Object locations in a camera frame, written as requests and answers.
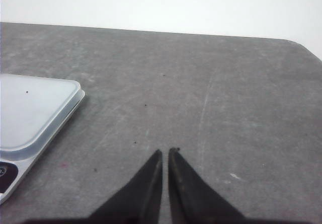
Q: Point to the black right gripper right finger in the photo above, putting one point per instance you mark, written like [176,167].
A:
[192,200]

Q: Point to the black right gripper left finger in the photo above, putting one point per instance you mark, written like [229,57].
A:
[139,200]

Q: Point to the silver digital kitchen scale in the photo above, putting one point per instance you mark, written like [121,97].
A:
[33,110]

